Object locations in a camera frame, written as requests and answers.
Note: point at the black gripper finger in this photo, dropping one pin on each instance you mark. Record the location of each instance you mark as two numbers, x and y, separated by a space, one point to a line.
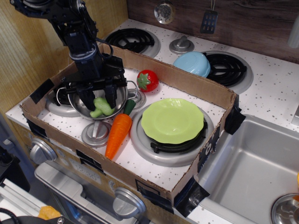
87 97
111 95

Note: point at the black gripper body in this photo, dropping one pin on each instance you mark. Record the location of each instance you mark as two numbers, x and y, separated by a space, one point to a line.
94 70

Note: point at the green toy broccoli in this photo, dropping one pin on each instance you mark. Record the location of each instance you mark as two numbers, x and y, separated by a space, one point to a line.
101 108

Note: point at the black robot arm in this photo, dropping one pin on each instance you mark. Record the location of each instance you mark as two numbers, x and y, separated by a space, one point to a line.
77 31

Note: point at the silver metal pot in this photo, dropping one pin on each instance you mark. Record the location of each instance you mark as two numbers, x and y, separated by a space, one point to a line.
75 102

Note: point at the front left stove burner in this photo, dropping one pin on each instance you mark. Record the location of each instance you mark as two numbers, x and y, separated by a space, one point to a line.
53 106

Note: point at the stove burner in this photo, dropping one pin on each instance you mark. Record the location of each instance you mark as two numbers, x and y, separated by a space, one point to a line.
53 106
141 143
229 70
136 40

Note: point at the orange toy carrot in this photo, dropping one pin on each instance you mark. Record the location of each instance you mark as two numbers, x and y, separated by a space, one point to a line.
119 130

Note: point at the red toy strawberry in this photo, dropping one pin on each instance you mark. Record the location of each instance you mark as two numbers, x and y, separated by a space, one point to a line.
147 80

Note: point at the silver front stove knob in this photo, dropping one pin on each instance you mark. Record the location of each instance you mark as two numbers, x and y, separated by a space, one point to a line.
96 134

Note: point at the back left stove burner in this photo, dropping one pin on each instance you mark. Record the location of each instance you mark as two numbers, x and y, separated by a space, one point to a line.
136 40

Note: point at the cardboard fence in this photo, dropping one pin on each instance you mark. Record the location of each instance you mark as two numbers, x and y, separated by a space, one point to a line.
159 186

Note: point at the green plastic plate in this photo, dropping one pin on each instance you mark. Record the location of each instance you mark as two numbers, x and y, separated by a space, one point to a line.
172 121

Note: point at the silver oven knob left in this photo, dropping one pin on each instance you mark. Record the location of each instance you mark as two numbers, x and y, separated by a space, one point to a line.
41 152

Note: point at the silver oven knob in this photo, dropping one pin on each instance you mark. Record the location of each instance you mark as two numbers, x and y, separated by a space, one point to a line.
41 152
126 204

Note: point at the silver back stove knob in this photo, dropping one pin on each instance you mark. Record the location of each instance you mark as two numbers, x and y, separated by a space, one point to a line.
181 45

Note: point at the light blue plastic bowl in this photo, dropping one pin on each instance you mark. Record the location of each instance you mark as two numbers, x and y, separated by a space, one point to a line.
193 62

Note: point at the hanging silver ladle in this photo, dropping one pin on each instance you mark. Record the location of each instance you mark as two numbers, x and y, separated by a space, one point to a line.
164 11

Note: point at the front right stove burner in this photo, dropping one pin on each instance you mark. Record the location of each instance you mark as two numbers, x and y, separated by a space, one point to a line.
141 143

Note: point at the silver oven knob right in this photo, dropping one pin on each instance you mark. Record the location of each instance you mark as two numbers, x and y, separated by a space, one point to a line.
126 204

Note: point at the back right stove burner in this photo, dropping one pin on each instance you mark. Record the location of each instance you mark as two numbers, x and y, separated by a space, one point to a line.
229 70

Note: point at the hanging silver spatula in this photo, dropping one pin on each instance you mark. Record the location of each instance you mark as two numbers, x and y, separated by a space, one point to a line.
209 20

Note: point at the silver sink basin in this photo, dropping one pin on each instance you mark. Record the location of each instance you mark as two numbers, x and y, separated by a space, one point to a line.
249 171

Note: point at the silver sink drain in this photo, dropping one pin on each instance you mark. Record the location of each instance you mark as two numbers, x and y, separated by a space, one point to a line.
285 209

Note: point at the silver oven door handle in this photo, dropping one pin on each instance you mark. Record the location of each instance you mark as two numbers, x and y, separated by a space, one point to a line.
79 200

